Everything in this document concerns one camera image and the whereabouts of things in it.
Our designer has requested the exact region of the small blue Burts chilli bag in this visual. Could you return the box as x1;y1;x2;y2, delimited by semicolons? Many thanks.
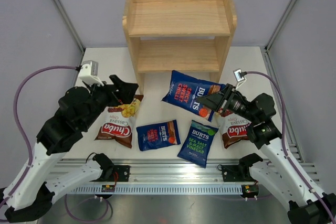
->
136;120;181;152

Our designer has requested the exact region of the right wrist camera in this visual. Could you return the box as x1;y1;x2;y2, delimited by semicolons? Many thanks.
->
233;69;246;90

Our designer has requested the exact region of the white slotted cable duct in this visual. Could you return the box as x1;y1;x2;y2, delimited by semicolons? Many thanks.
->
70;184;259;195

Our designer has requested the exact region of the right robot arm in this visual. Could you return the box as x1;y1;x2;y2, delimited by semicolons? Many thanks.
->
197;85;335;223

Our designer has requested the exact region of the purple cable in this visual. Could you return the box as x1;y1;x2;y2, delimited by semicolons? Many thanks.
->
0;66;82;209
245;71;333;219

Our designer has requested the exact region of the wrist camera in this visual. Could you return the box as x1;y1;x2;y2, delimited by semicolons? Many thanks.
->
78;60;104;87
233;69;246;90

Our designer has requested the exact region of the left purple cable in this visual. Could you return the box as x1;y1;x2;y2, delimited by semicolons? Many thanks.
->
0;66;82;209

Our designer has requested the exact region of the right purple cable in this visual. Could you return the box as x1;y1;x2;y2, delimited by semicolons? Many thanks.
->
245;71;333;219

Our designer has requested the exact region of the chuba cassava chips bag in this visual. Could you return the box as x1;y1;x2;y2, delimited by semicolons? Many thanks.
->
215;110;251;149
95;94;144;148

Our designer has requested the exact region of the Burts sea salt vinegar bag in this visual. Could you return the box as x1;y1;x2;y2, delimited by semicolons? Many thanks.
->
177;120;218;168

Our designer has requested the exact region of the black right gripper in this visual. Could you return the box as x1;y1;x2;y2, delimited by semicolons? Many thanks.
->
196;83;258;123

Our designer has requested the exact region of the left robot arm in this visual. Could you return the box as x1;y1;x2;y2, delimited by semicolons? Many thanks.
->
1;74;138;223

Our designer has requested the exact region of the wooden two-tier shelf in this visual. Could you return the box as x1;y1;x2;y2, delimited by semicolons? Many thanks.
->
122;0;237;91

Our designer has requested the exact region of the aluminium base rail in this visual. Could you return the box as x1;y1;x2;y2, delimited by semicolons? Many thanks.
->
49;158;321;186

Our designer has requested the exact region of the large blue Burts chilli bag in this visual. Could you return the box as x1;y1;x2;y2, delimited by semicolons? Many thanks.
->
162;70;225;122

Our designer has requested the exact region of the left Chuba cassava chips bag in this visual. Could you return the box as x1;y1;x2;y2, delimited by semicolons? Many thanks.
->
95;94;144;148

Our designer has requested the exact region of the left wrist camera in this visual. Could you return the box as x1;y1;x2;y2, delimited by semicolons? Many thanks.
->
78;60;104;87

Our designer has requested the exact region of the right Chuba cassava chips bag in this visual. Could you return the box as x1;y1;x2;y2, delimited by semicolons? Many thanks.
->
215;110;251;149

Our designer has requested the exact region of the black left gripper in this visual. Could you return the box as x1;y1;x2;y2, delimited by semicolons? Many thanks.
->
81;74;139;130

